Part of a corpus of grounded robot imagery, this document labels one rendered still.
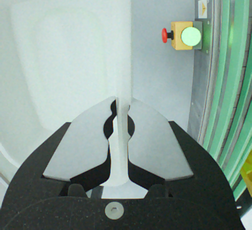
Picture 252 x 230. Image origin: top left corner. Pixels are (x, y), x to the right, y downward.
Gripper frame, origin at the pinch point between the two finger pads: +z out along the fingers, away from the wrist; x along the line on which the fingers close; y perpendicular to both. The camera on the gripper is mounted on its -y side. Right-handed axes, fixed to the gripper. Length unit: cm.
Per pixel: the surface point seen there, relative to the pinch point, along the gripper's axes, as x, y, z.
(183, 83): 19.4, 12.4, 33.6
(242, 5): 19.1, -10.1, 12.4
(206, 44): 19.3, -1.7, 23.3
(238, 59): 20.1, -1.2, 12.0
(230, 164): 30.8, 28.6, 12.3
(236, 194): 42, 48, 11
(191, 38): 15.4, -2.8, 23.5
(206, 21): 18.8, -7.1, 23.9
